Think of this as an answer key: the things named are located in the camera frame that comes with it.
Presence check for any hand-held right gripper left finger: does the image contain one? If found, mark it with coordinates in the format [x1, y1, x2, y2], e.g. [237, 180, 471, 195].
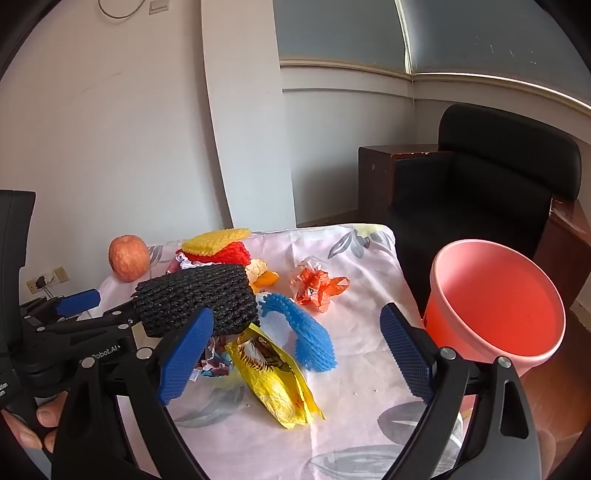
[51, 305, 215, 480]

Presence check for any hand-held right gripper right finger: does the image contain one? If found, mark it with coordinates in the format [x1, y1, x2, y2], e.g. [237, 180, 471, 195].
[380, 302, 542, 480]

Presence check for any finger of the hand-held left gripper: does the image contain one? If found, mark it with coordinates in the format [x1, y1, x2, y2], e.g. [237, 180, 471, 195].
[21, 288, 102, 325]
[38, 302, 148, 342]

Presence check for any black foam fruit net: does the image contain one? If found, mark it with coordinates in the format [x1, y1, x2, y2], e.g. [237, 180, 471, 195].
[134, 264, 258, 337]

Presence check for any pink plastic bucket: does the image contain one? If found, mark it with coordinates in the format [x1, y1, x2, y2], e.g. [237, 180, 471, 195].
[421, 239, 567, 411]

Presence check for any orange white plastic wrapper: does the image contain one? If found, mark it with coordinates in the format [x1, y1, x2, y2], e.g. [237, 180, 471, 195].
[290, 258, 350, 313]

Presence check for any red foam fruit net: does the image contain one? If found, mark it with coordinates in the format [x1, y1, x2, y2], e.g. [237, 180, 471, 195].
[175, 244, 252, 269]

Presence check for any person's left hand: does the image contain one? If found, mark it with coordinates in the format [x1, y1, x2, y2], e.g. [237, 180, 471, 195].
[0, 391, 71, 455]

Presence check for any colourful candy wrapper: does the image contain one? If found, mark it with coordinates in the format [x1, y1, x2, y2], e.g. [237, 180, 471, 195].
[193, 336, 236, 380]

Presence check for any red apple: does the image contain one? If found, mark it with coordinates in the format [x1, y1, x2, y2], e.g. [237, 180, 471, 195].
[108, 234, 151, 282]

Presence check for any floral pink tablecloth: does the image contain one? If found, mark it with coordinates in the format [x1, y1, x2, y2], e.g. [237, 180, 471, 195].
[99, 223, 467, 480]

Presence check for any blue foam fruit net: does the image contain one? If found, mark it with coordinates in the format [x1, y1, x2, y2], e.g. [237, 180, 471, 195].
[256, 292, 339, 372]

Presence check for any yellow snack bag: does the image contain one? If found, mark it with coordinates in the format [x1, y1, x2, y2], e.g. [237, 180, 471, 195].
[226, 323, 326, 430]

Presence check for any red white snack wrapper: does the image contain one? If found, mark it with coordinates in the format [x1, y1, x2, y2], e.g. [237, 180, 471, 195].
[167, 251, 218, 278]

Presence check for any orange peel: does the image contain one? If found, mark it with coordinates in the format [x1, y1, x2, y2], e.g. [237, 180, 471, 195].
[247, 258, 280, 289]

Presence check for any yellow foam fruit net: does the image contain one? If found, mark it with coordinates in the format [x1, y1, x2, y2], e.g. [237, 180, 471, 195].
[181, 227, 252, 257]

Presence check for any black leather armchair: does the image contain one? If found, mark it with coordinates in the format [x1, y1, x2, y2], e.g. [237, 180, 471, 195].
[388, 104, 591, 324]

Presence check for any brown wooden side table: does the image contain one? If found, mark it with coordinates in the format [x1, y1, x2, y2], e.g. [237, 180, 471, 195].
[358, 144, 439, 222]

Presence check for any window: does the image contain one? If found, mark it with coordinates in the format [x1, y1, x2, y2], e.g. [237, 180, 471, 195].
[272, 0, 591, 109]

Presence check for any grey wall cable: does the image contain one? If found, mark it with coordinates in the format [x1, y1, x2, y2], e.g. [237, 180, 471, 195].
[97, 0, 149, 20]

